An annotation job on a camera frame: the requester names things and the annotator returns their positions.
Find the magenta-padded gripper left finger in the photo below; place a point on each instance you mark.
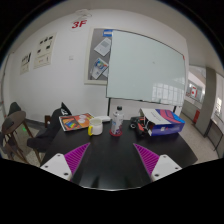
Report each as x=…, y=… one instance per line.
x=56, y=165

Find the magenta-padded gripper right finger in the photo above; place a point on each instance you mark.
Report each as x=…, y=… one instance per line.
x=166, y=166

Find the clear black-capped drink bottle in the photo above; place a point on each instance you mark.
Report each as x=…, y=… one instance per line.
x=117, y=121

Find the black jacket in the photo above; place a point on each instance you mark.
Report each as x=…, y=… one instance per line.
x=46, y=133

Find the blue and white cardboard box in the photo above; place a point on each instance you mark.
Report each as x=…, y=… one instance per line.
x=166, y=123

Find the colourful printed book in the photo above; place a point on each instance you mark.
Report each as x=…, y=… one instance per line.
x=75, y=121

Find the black and red power tool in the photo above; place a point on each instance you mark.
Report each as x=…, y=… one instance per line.
x=139, y=126

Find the red fire extinguisher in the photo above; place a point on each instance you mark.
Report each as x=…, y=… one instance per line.
x=196, y=116

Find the dark wooden chair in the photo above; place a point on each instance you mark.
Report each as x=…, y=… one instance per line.
x=13, y=123

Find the flat white device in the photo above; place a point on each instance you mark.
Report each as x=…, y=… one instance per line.
x=104, y=118

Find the large whiteboard on stand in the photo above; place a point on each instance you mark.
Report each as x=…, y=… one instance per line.
x=146, y=66

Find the grey framed notice board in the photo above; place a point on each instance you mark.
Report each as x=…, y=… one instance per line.
x=98, y=53

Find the small white wall poster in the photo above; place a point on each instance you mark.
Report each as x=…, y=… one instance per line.
x=25, y=63

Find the large white wall poster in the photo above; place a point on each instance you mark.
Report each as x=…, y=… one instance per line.
x=45, y=50

